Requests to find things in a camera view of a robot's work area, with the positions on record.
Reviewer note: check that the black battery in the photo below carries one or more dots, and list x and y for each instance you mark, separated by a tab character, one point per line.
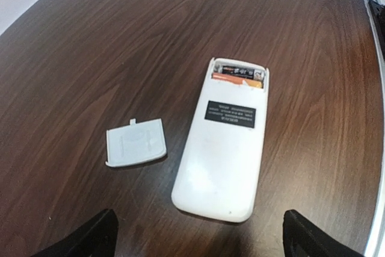
243	72

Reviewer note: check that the white remote control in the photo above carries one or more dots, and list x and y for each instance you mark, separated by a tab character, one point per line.
219	168

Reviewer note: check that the white battery cover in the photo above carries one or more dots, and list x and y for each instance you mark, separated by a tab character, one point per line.
135	143

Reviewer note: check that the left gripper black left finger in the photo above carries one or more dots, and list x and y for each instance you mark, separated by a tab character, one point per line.
96	237

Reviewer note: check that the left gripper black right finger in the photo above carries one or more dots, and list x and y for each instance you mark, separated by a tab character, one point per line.
302	238

